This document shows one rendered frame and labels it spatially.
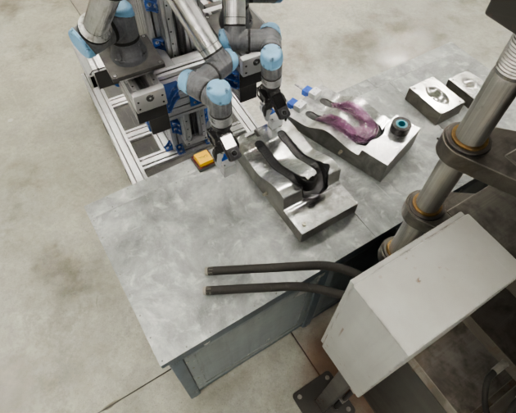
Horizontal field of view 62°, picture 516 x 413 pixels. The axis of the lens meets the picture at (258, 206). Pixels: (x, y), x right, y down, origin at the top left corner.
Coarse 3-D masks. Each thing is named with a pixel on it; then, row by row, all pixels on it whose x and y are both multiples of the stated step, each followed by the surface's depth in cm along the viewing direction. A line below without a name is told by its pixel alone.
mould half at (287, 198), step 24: (288, 120) 179; (240, 144) 172; (264, 168) 166; (288, 168) 164; (312, 168) 160; (336, 168) 160; (264, 192) 168; (288, 192) 154; (336, 192) 163; (288, 216) 157; (312, 216) 157; (336, 216) 158
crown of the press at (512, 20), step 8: (496, 0) 63; (504, 0) 62; (512, 0) 61; (488, 8) 65; (496, 8) 64; (504, 8) 63; (512, 8) 62; (488, 16) 66; (496, 16) 64; (504, 16) 64; (512, 16) 62; (504, 24) 64; (512, 24) 63; (512, 32) 64
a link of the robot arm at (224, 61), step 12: (168, 0) 132; (180, 0) 130; (192, 0) 133; (180, 12) 132; (192, 12) 132; (192, 24) 134; (204, 24) 135; (192, 36) 136; (204, 36) 135; (216, 36) 139; (204, 48) 137; (216, 48) 138; (228, 48) 143; (216, 60) 139; (228, 60) 140; (228, 72) 142
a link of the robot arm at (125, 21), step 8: (120, 8) 157; (128, 8) 158; (120, 16) 157; (128, 16) 159; (112, 24) 157; (120, 24) 159; (128, 24) 161; (136, 24) 166; (120, 32) 160; (128, 32) 163; (136, 32) 167; (120, 40) 165; (128, 40) 166
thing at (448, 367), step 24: (456, 336) 141; (432, 360) 137; (456, 360) 137; (480, 360) 137; (432, 384) 134; (456, 384) 133; (480, 384) 133; (504, 384) 133; (456, 408) 129; (480, 408) 132; (504, 408) 129
